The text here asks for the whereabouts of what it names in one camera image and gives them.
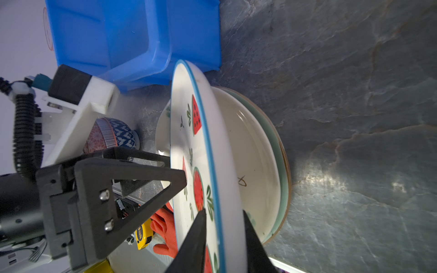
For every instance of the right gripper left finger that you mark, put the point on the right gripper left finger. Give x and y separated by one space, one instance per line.
191 255

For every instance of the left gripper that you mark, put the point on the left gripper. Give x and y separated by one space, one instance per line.
82 223

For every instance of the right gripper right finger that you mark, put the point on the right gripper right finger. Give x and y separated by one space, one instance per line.
257 259

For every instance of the white watermelon pattern plate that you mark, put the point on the white watermelon pattern plate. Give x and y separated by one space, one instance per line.
199 145

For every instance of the cream floral plate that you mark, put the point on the cream floral plate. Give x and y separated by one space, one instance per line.
256 166

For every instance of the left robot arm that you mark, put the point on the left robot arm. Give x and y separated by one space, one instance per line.
29 149

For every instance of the blue plastic bin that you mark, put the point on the blue plastic bin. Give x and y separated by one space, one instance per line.
135 43

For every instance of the yellow tape measure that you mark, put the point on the yellow tape measure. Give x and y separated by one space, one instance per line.
144 234

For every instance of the red rubber glove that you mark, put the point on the red rubber glove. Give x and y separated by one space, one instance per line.
162 222

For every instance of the mint green flower plate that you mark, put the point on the mint green flower plate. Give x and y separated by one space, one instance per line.
280 156

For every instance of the pink transparent cup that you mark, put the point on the pink transparent cup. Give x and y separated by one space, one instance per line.
47 29

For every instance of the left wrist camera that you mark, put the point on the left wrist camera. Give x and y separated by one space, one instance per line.
82 98

